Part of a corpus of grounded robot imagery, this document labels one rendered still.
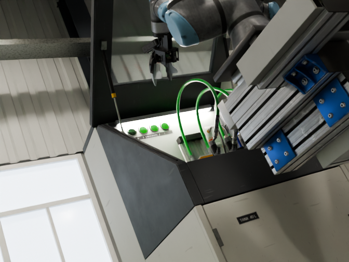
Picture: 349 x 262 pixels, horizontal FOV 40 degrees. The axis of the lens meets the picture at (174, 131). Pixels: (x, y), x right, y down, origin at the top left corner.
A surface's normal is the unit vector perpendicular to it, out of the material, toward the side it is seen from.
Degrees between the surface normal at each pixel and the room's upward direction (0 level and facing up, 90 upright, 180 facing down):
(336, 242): 90
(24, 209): 90
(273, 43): 90
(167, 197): 90
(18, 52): 180
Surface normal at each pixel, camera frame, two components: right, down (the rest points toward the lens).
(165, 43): -0.73, 0.33
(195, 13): 0.11, -0.13
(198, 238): -0.86, 0.17
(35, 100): 0.40, -0.53
